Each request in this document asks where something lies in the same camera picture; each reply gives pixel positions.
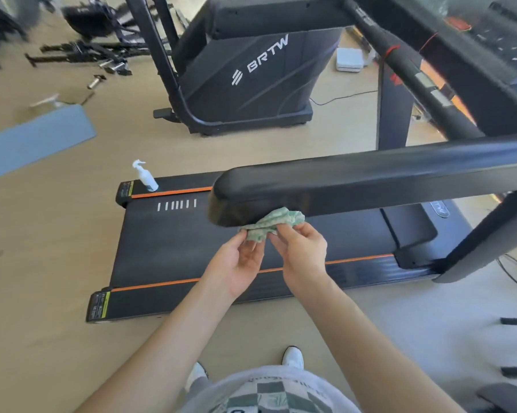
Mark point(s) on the person's left hand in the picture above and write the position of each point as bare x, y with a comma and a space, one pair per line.
232, 270

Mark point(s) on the person's right hand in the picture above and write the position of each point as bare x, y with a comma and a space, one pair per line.
305, 258

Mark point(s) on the person's left thumb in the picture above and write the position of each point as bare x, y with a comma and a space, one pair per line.
236, 241

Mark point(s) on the person's right thumb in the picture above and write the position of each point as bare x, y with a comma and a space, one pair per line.
280, 245

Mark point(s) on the green cleaning cloth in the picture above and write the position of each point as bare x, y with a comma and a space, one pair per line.
277, 221

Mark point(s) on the person's right forearm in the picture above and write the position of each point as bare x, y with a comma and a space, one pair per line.
370, 348

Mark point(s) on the person's left forearm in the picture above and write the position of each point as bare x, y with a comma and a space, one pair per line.
155, 356

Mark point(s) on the black treadmill with orange stripes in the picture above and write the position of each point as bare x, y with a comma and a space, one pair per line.
370, 184

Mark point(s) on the white spray bottle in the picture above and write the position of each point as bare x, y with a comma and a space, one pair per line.
146, 178

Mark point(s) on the person's white right shoe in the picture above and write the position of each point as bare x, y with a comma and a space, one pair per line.
293, 357

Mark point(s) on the person's white shoe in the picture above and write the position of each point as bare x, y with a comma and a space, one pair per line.
197, 375
293, 357

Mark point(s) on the person's white left shoe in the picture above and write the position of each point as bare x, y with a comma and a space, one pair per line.
197, 375

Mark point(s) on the person's white checkered shirt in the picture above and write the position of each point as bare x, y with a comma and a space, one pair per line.
267, 393

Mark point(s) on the black stair climber machine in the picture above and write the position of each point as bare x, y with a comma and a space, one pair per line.
249, 64

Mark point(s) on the white flat box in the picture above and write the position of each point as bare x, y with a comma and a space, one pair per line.
350, 59

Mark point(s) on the blue exercise mat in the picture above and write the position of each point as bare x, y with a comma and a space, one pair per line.
30, 141

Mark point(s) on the black folded equipment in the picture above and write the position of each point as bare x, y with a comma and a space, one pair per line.
4, 21

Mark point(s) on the black exercise frame parts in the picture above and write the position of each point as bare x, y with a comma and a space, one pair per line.
90, 53

